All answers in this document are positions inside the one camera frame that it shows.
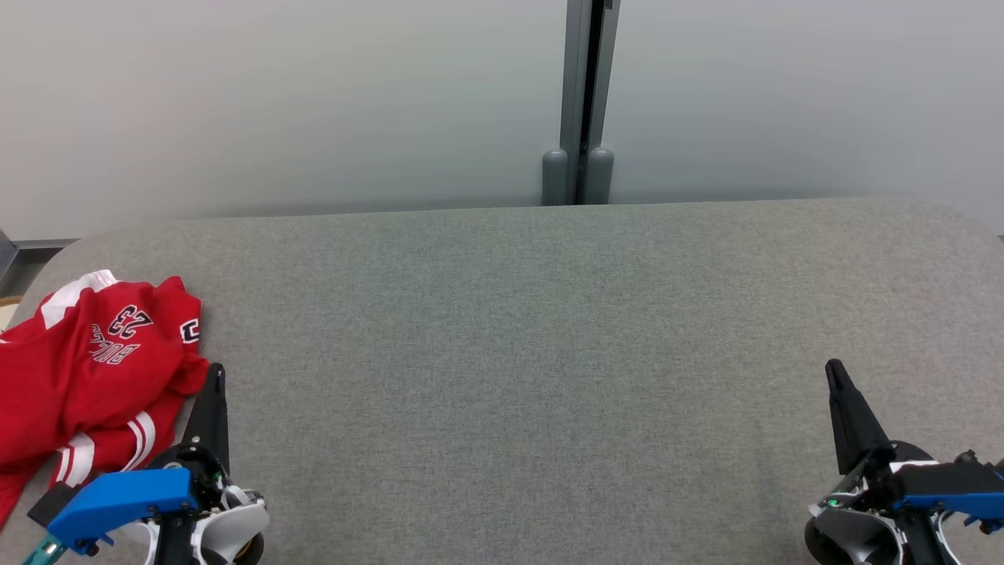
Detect red jersey shirt white sleeves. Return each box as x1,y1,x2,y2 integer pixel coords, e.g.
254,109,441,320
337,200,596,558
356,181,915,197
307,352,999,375
0,269,211,472

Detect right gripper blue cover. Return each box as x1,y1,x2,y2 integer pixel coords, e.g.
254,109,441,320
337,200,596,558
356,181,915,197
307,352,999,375
825,359,1004,528

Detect black left cable teal connector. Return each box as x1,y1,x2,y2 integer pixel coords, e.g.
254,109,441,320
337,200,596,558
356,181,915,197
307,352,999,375
20,534,67,565

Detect grey partition post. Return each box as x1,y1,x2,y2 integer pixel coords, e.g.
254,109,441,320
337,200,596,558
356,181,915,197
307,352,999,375
541,0,621,206

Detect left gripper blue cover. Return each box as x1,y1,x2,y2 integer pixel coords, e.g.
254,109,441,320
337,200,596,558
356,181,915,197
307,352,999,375
45,363,231,552

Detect red shorts white waistband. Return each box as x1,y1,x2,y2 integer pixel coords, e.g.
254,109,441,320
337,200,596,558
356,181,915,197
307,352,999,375
0,388,193,528

